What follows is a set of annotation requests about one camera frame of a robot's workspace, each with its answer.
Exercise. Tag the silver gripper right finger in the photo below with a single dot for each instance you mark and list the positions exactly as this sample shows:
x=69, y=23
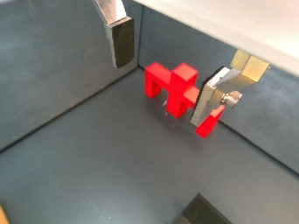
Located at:
x=221, y=88

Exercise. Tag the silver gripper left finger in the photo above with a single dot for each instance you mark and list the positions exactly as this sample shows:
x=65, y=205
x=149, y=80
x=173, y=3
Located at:
x=121, y=30

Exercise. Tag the red cross-shaped block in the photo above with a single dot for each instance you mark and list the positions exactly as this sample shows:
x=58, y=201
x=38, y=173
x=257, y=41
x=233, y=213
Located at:
x=178, y=82

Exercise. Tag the yellow base board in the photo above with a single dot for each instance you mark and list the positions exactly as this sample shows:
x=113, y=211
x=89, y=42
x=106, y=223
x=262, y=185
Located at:
x=3, y=217

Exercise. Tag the black foam holder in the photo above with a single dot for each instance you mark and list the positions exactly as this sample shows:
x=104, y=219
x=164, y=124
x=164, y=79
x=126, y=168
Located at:
x=201, y=212

